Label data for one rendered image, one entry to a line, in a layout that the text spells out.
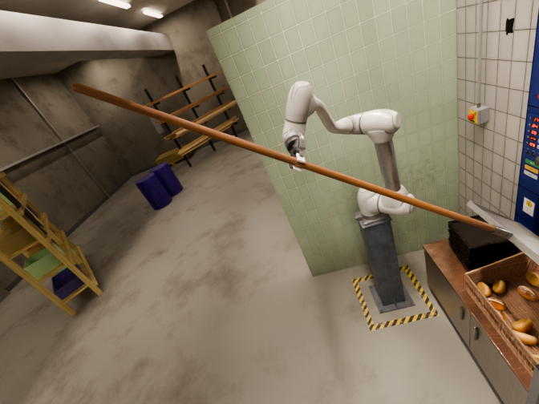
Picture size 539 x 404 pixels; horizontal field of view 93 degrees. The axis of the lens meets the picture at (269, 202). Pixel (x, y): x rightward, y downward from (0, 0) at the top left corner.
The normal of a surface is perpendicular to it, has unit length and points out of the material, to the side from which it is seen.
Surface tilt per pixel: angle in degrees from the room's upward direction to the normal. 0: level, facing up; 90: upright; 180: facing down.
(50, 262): 90
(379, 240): 90
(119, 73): 90
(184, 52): 90
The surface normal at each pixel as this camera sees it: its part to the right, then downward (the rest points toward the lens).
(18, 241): 0.61, 0.18
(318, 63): -0.03, 0.52
